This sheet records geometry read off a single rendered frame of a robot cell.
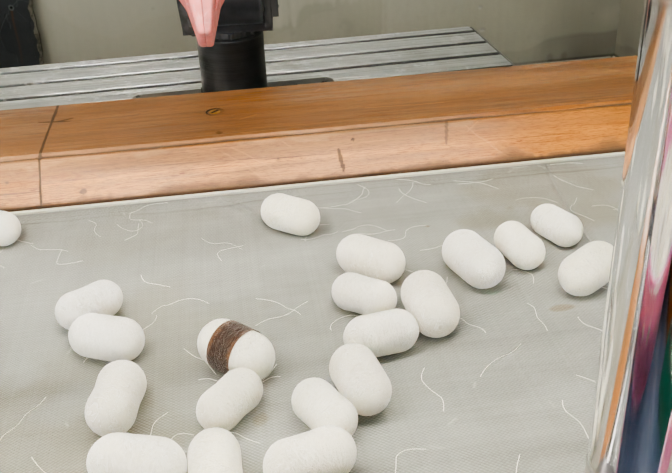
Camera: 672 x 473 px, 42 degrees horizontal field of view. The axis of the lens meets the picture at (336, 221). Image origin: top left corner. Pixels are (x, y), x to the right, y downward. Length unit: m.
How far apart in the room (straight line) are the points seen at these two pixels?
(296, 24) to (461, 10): 0.47
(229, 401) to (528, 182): 0.26
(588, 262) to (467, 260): 0.06
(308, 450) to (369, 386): 0.04
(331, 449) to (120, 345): 0.12
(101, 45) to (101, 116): 1.90
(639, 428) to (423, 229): 0.34
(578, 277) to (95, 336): 0.22
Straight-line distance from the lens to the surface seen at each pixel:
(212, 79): 0.84
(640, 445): 0.16
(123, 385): 0.36
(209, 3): 0.45
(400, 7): 2.55
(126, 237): 0.50
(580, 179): 0.55
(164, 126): 0.58
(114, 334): 0.39
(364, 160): 0.55
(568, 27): 2.74
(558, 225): 0.47
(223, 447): 0.33
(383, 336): 0.38
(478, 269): 0.42
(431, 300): 0.39
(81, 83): 0.99
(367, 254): 0.43
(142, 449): 0.33
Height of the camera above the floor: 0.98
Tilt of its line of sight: 28 degrees down
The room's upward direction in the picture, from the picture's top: 3 degrees counter-clockwise
